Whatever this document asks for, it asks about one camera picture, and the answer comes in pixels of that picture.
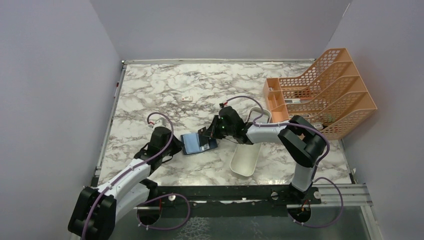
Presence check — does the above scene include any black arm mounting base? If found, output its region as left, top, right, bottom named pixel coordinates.
left=135, top=179, right=322, bottom=229

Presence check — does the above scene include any white oblong plastic tray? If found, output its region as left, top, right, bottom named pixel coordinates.
left=229, top=106, right=271, bottom=177

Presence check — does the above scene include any orange mesh file organizer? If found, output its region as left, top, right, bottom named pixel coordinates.
left=263, top=48, right=377, bottom=140

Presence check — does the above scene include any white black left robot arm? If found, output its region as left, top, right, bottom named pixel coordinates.
left=67, top=126, right=184, bottom=240

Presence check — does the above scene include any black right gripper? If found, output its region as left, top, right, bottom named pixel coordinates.
left=203, top=115, right=235, bottom=140

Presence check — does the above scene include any grey red box in organizer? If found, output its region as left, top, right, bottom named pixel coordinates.
left=312, top=122, right=324, bottom=131

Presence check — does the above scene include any small white red card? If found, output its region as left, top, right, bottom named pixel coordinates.
left=181, top=96, right=193, bottom=102

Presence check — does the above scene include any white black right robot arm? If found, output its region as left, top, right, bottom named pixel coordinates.
left=198, top=106, right=330, bottom=204

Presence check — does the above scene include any blue leather card holder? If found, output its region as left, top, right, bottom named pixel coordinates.
left=180, top=132, right=218, bottom=155

